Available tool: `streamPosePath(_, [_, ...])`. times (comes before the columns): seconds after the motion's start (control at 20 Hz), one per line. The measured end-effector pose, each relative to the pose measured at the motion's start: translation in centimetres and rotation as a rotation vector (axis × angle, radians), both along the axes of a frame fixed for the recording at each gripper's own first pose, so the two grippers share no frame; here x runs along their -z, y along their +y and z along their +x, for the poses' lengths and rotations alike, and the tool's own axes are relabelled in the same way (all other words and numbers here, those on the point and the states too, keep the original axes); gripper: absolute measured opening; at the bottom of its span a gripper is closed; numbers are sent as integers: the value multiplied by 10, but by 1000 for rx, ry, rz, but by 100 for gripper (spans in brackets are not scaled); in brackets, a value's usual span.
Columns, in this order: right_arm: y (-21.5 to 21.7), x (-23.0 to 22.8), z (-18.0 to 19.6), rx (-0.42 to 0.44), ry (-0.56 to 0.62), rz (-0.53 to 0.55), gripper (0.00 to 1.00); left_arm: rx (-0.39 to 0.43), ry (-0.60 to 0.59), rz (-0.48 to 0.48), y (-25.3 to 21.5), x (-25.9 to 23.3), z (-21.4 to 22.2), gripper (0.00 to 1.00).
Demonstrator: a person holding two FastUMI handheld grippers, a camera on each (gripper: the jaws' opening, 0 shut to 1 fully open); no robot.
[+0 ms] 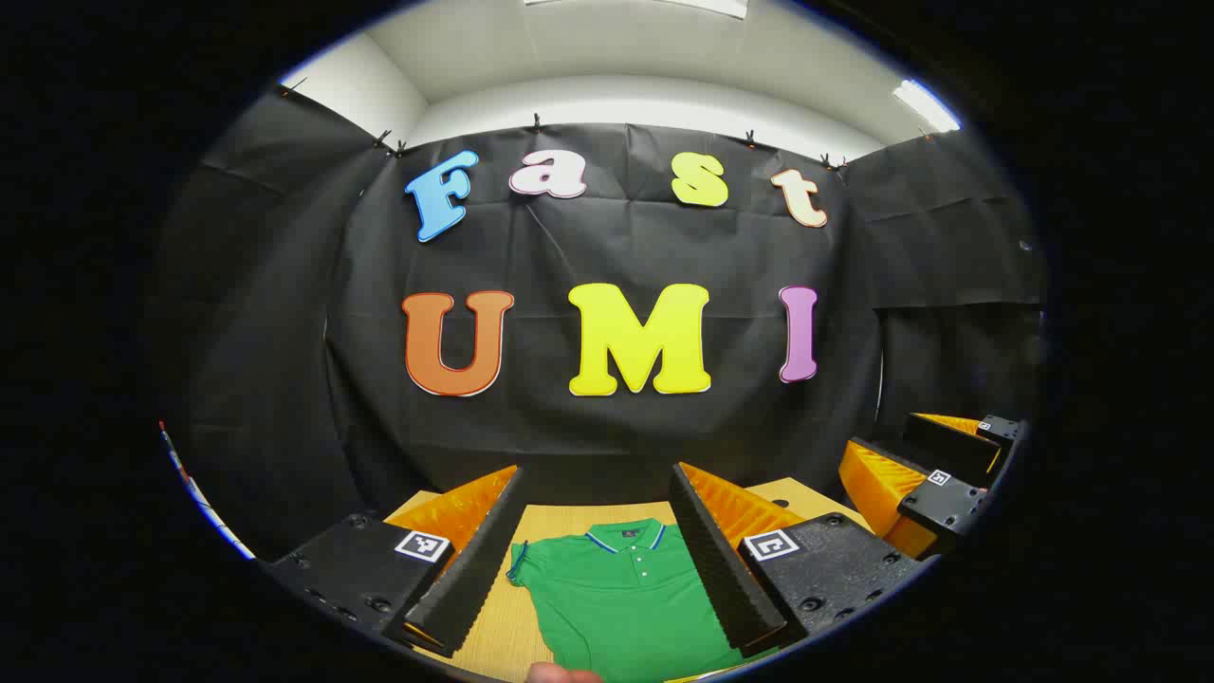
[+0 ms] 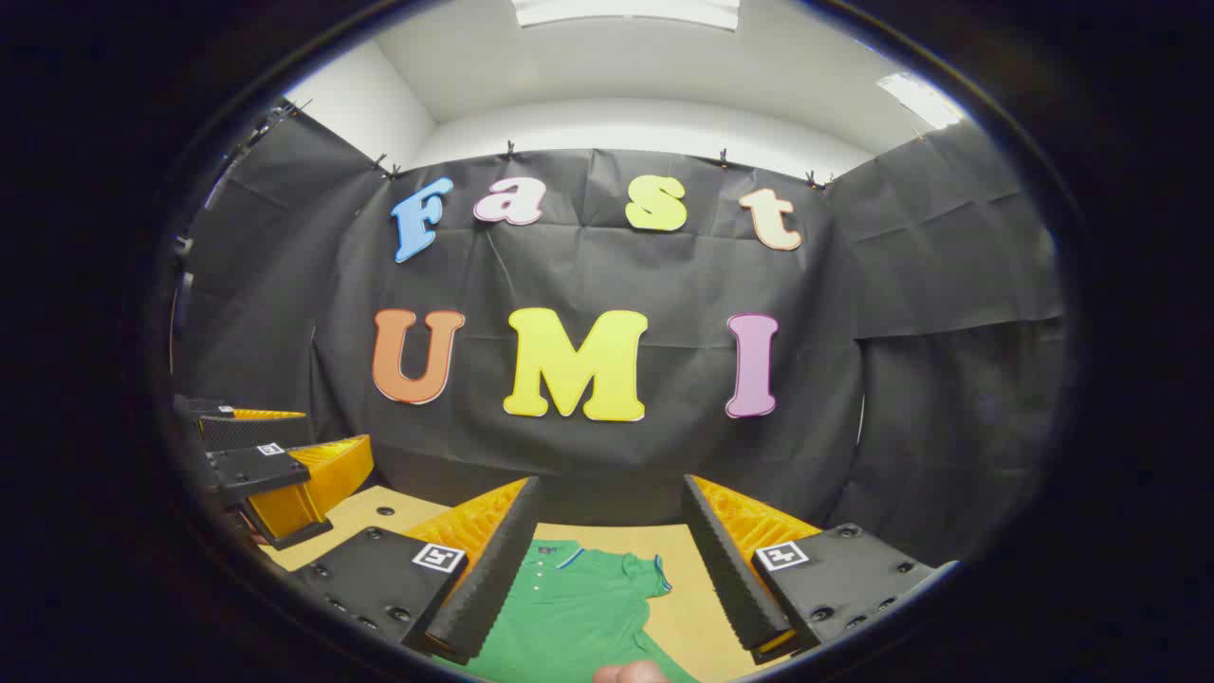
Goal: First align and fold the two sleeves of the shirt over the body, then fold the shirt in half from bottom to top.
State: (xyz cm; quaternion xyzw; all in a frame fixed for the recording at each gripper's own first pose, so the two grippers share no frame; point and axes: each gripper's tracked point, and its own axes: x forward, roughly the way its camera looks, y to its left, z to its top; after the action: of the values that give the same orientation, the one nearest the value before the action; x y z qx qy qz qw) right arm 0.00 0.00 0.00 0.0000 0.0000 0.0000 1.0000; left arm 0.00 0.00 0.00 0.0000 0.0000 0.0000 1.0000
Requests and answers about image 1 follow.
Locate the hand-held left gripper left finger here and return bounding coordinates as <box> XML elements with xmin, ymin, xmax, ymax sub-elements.
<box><xmin>258</xmin><ymin>463</ymin><xmax>529</xmax><ymax>659</ymax></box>

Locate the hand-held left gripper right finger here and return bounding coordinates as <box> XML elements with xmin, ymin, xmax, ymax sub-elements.
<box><xmin>670</xmin><ymin>462</ymin><xmax>935</xmax><ymax>660</ymax></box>

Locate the white ceiling light panel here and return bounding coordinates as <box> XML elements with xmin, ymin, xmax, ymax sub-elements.
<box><xmin>524</xmin><ymin>0</ymin><xmax>750</xmax><ymax>20</ymax></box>
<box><xmin>892</xmin><ymin>80</ymin><xmax>962</xmax><ymax>133</ymax></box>

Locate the green T-shirt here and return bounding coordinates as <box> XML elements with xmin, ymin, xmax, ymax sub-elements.
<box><xmin>507</xmin><ymin>519</ymin><xmax>783</xmax><ymax>683</ymax></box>

